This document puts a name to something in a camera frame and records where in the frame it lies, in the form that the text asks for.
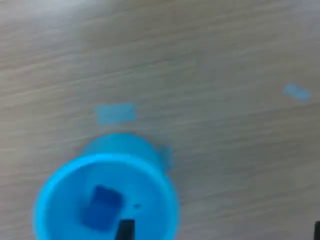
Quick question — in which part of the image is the blue-grey tape marker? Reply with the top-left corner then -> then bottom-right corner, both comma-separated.
282,82 -> 312,103
96,102 -> 138,125

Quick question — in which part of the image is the blue cube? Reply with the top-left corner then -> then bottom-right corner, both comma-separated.
81,184 -> 125,230

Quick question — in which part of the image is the blue plastic cup bin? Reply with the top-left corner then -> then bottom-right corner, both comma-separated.
33,132 -> 180,240

